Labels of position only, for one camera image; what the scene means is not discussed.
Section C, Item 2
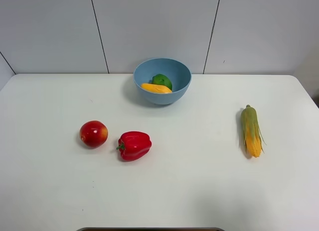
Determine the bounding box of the blue plastic bowl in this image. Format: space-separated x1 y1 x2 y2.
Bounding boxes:
133 58 192 105

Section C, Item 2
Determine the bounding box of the green lime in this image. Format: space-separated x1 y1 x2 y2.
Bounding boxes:
152 74 172 90

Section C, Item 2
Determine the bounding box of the corn cob with husk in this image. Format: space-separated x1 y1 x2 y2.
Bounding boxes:
240 105 264 158

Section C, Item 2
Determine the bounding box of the red bell pepper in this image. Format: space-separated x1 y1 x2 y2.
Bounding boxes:
116 131 152 162

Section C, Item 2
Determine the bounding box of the yellow mango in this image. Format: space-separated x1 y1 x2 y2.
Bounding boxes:
141 83 172 94

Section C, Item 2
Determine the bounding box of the red apple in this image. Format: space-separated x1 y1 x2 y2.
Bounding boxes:
79 120 108 148

